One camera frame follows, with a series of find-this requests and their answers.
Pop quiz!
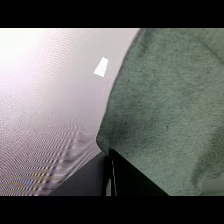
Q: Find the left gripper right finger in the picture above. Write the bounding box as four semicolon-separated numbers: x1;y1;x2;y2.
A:
109;148;169;197

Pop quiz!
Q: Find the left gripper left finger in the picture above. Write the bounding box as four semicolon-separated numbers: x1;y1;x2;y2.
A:
49;151;113;197

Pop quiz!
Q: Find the grey T-shirt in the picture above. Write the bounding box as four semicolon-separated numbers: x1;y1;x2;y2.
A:
95;28;224;197

